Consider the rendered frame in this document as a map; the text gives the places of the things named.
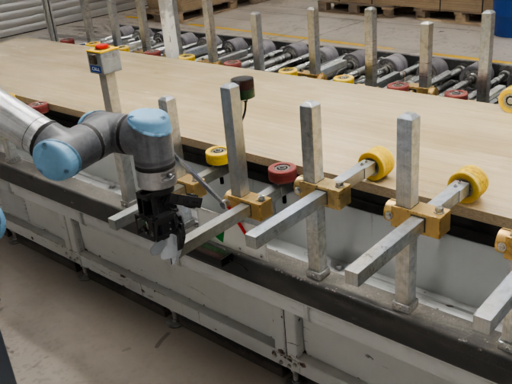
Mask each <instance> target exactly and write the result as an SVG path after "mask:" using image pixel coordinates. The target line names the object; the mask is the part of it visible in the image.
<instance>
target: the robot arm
mask: <svg viewBox="0 0 512 384"><path fill-rule="evenodd" d="M0 135H1V136H3V137H5V138H6V139H7V140H9V141H10V142H12V143H14V144H15V145H16V146H18V147H20V148H22V149H23V150H24V151H26V152H28V153H29V154H30V155H31V156H32V157H33V161H34V164H35V166H36V168H37V170H38V171H39V172H40V173H41V174H42V175H43V176H44V177H46V178H49V179H50V180H53V181H63V180H65V179H67V178H71V177H73V176H75V175H77V174H78V173H79V172H80V171H82V170H83V169H85V168H87V167H88V166H90V165H92V164H94V163H95V162H97V161H100V160H101V159H103V158H104V157H106V156H108V155H109V154H111V153H120V154H125V155H133V160H134V165H135V170H136V180H137V185H138V187H139V188H141V189H142V190H139V191H137V192H136V200H137V205H138V211H139V212H138V213H135V214H134V215H135V220H136V230H137V234H140V233H142V232H146V234H147V235H148V236H150V239H151V240H153V241H155V244H154V245H153V246H152V247H151V248H150V253H151V255H158V254H160V257H161V259H162V260H165V259H168V261H169V263H170V264H172V265H175V264H176V262H177V261H178V258H179V257H180V255H181V251H182V248H183V247H184V242H185V238H186V234H185V229H184V223H183V219H182V216H181V212H180V211H179V209H178V208H177V205H182V206H185V207H187V208H189V209H191V208H192V209H195V208H201V204H202V200H203V198H201V197H198V195H196V194H189V193H187V194H180V193H175V192H173V191H174V185H175V184H176V183H177V181H178V178H177V171H176V164H175V157H174V145H173V139H172V126H171V121H170V117H169V115H168V114H167V113H166V112H165V111H163V110H160V109H157V108H140V109H136V110H132V111H131V112H129V114H121V113H114V112H107V111H105V110H93V111H89V112H87V113H85V114H84V115H83V116H82V117H81V118H80V119H79V121H78V124H77V125H75V126H73V127H71V128H69V129H68V128H66V127H64V126H63V125H61V124H60V123H57V122H56V121H55V120H51V119H49V118H48V117H46V116H44V115H42V114H41V113H40V112H38V111H36V110H34V109H33V108H32V107H30V106H28V105H26V104H25V103H24V102H22V101H20V100H18V99H17V98H15V97H14V96H12V95H10V94H9V93H8V92H6V91H4V90H2V89H1V88H0ZM175 204H176V205H175ZM139 218H142V224H143V226H142V227H141V228H140V229H139V227H138V222H137V219H139ZM5 223H6V220H5V215H4V213H3V211H2V208H1V207H0V239H1V238H2V237H3V235H4V234H5V230H6V225H5ZM172 233H173V234H172Z"/></svg>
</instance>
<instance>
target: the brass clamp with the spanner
mask: <svg viewBox="0 0 512 384"><path fill-rule="evenodd" d="M259 195H260V194H256V193H253V192H250V191H249V193H248V194H246V195H244V196H243V197H237V196H235V195H232V192H231V190H228V191H227V192H226V194H225V196H224V199H228V200H229V202H230V207H231V208H233V207H235V206H237V205H239V204H240V203H245V204H248V205H250V210H251V215H250V216H249V217H248V218H251V219H255V220H257V221H260V222H262V221H263V220H265V219H266V218H268V217H269V216H272V215H273V207H272V198H270V197H266V196H264V198H265V201H263V202H259V201H258V196H259Z"/></svg>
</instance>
